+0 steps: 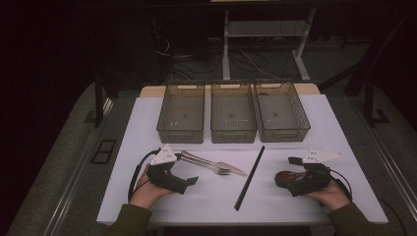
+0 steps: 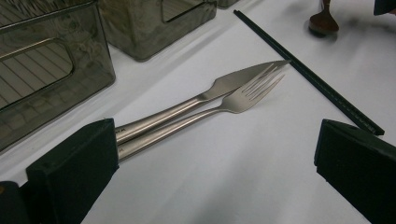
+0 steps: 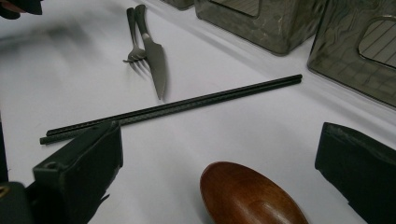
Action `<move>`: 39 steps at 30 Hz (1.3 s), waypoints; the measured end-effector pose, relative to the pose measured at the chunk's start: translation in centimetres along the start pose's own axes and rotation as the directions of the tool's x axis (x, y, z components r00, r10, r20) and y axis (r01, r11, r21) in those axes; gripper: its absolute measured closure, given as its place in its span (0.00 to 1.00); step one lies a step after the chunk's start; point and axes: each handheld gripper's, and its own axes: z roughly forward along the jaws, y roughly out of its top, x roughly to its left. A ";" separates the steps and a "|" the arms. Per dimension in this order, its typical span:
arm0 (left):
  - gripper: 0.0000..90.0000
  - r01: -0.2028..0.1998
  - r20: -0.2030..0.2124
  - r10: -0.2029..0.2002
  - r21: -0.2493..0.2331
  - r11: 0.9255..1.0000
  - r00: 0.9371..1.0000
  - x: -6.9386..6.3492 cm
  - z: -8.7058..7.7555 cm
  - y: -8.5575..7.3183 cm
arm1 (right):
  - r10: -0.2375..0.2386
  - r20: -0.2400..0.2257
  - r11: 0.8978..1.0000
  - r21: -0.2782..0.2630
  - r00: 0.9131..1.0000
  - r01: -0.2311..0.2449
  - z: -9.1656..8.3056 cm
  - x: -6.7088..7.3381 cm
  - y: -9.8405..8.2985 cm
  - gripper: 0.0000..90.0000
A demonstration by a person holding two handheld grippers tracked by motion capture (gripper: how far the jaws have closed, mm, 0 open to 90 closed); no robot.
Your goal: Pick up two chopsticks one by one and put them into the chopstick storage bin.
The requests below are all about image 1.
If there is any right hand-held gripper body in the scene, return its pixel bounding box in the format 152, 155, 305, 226
290, 148, 345, 198

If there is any white table cover sheet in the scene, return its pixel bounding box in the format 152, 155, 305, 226
96, 93, 389, 225

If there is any person's right hand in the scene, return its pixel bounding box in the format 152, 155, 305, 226
306, 181, 352, 211

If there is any black metal stand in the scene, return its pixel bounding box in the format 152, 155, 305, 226
319, 9, 417, 127

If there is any white metal stand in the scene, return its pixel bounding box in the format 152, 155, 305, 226
221, 8, 318, 83

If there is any smoky transparent plastic bin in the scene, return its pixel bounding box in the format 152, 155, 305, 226
156, 83, 206, 145
209, 82, 259, 145
253, 80, 312, 144

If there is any person's left hand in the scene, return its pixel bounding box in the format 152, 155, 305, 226
129, 164, 175, 210

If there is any bundle of floor cables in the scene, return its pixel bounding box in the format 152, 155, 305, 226
153, 32, 279, 82

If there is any red-brown wooden spoon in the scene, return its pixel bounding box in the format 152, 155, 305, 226
274, 170, 309, 186

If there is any black floor socket frame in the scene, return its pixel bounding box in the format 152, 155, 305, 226
90, 139, 118, 165

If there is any black chopstick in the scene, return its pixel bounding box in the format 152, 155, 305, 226
233, 146, 266, 211
234, 146, 267, 211

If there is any right hand-held gripper cable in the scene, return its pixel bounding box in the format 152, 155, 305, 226
328, 168, 354, 202

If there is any steel table knife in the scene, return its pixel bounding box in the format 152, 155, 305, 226
179, 149, 249, 177

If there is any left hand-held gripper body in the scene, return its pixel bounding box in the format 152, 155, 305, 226
146, 145, 189, 195

